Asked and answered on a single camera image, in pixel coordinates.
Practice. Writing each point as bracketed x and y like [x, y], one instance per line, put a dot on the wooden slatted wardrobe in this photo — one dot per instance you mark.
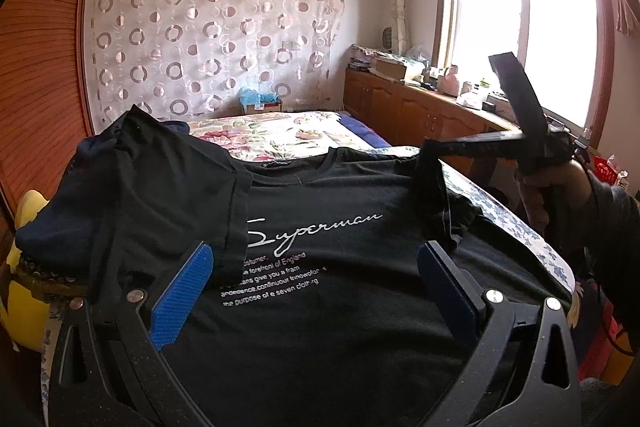
[45, 82]

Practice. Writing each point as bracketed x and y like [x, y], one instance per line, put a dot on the wooden framed window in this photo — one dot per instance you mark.
[525, 17]

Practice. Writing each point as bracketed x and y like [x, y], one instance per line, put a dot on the small cardboard box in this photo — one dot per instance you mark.
[265, 108]

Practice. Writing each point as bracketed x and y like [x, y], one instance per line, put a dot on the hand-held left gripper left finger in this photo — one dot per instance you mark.
[182, 294]

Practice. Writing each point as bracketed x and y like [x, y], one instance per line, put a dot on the person's right hand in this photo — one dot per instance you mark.
[537, 192]

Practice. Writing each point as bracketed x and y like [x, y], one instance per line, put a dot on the pink container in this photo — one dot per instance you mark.
[450, 81]

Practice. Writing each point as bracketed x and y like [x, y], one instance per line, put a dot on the blue plastic bag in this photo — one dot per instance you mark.
[257, 96]

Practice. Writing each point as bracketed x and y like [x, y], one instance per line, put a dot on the floral bed blanket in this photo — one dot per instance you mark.
[300, 132]

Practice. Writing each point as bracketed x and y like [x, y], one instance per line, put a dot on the stack of papers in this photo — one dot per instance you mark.
[362, 57]

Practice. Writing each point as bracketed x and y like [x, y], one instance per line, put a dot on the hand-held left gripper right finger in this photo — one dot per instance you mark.
[450, 292]

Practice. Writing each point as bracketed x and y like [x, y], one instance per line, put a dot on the navy blue garment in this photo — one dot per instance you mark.
[92, 152]

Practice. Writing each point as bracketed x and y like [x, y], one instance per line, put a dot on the yellow plush toy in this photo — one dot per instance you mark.
[22, 322]

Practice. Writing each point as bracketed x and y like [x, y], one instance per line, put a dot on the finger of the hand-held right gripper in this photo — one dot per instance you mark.
[470, 146]

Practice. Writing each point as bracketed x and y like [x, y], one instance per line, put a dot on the flat cardboard box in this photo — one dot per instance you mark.
[391, 68]

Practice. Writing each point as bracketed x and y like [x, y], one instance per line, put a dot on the dark blue quilt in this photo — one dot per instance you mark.
[365, 132]

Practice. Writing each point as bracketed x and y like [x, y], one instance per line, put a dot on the white plastic bag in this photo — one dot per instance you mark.
[469, 99]

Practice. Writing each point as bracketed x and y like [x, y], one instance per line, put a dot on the red basket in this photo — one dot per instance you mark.
[605, 171]

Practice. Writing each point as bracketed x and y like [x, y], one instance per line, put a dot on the long wooden cabinet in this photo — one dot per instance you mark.
[400, 112]

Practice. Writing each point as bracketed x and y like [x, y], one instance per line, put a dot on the person's right forearm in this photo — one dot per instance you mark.
[612, 227]

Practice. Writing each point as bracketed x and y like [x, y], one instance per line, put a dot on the pink side curtain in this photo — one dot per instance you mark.
[625, 7]

